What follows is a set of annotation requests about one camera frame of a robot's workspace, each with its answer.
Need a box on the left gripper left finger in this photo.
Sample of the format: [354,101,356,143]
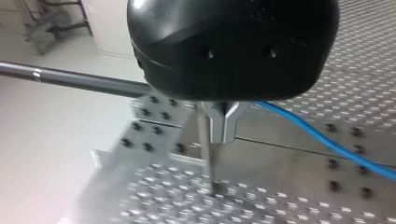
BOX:
[201,101,225,144]

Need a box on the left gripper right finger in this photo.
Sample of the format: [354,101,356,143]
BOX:
[223,101,250,144]

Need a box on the blue cable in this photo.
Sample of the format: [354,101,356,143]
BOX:
[253,100,396,183]

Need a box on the dark grey pole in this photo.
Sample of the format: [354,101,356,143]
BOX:
[0,60,154,99]

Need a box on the dark metal stand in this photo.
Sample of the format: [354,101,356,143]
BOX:
[18,0,95,58]

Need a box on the metal post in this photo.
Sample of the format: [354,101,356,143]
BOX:
[194,104,223,191]

